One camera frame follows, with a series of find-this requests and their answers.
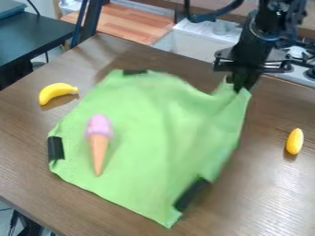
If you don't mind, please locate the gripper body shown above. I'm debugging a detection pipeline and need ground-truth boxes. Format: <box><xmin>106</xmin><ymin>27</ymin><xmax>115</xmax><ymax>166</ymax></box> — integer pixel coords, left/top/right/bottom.
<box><xmin>211</xmin><ymin>45</ymin><xmax>296</xmax><ymax>81</ymax></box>

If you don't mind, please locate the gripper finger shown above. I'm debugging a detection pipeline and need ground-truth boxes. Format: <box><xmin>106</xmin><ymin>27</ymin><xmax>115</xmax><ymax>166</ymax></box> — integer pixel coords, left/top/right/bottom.
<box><xmin>225</xmin><ymin>71</ymin><xmax>263</xmax><ymax>94</ymax></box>

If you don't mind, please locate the green cloth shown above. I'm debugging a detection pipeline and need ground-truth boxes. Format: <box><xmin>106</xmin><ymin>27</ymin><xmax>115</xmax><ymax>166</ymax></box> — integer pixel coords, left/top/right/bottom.
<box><xmin>46</xmin><ymin>69</ymin><xmax>254</xmax><ymax>230</ymax></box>

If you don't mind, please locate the toy stove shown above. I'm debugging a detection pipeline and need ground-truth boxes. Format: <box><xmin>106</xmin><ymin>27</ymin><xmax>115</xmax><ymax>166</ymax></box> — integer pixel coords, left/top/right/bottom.
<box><xmin>151</xmin><ymin>18</ymin><xmax>315</xmax><ymax>89</ymax></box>

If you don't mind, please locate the yellow toy corn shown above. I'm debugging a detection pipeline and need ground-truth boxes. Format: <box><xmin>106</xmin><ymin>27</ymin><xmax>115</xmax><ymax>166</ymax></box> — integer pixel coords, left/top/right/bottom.
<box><xmin>284</xmin><ymin>127</ymin><xmax>306</xmax><ymax>156</ymax></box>

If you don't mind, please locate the pink toy ice cream cone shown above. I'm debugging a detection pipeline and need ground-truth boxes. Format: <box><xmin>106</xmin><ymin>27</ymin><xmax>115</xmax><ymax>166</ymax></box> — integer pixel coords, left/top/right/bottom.
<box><xmin>85</xmin><ymin>114</ymin><xmax>115</xmax><ymax>177</ymax></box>

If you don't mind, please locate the yellow toy banana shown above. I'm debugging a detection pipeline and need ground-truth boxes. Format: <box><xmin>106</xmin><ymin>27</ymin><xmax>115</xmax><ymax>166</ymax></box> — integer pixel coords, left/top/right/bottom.
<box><xmin>38</xmin><ymin>82</ymin><xmax>80</xmax><ymax>107</ymax></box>

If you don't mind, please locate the black table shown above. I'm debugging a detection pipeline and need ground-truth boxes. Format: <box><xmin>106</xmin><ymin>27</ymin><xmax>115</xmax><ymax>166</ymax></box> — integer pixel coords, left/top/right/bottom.
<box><xmin>0</xmin><ymin>11</ymin><xmax>78</xmax><ymax>90</ymax></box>

